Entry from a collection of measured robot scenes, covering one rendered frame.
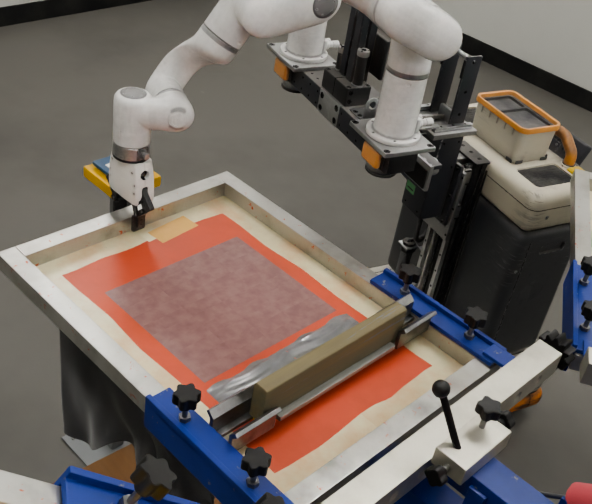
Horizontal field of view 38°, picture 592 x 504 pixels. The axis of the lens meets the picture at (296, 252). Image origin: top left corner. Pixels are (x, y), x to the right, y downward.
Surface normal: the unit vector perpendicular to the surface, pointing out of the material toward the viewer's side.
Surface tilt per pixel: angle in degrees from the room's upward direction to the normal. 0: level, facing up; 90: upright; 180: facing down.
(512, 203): 90
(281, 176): 0
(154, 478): 32
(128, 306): 0
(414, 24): 91
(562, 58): 90
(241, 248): 0
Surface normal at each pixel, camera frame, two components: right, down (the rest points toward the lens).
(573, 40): -0.70, 0.33
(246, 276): 0.15, -0.80
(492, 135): -0.88, 0.20
